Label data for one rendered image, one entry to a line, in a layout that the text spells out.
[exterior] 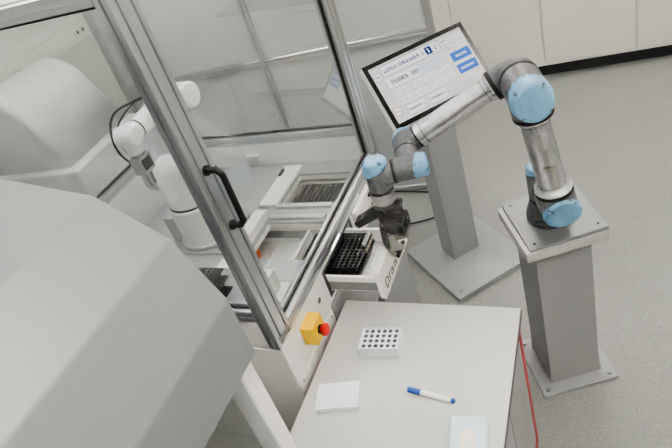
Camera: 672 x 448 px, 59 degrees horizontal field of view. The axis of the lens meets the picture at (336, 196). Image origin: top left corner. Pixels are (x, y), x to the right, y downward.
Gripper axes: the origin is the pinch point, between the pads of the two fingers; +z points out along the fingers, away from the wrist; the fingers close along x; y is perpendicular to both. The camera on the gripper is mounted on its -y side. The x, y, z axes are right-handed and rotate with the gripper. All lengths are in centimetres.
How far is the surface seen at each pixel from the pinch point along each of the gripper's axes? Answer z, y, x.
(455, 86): -10, 6, 94
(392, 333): 11.0, 3.9, -26.2
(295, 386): 13, -22, -47
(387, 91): -19, -19, 79
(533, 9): 35, 19, 295
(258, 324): -14, -24, -47
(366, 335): 11.4, -4.4, -27.2
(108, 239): -79, -6, -86
